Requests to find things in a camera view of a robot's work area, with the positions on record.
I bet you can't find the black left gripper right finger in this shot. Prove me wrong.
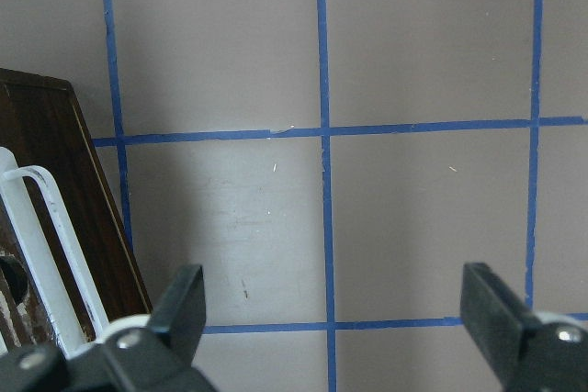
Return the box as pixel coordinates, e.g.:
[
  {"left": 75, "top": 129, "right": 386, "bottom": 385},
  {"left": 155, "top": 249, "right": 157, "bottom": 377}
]
[{"left": 460, "top": 263, "right": 587, "bottom": 392}]

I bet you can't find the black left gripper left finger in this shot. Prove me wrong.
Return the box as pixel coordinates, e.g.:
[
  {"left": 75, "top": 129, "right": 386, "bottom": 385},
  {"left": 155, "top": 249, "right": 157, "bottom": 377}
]
[{"left": 1, "top": 264, "right": 215, "bottom": 391}]

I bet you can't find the white metal drawer handle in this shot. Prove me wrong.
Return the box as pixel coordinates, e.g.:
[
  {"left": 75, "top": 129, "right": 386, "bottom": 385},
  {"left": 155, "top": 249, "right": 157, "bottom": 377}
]
[{"left": 0, "top": 147, "right": 151, "bottom": 361}]

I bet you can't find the dark wooden drawer cabinet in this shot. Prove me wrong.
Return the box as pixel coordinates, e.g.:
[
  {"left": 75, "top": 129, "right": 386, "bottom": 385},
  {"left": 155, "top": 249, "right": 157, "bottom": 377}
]
[{"left": 1, "top": 70, "right": 152, "bottom": 352}]

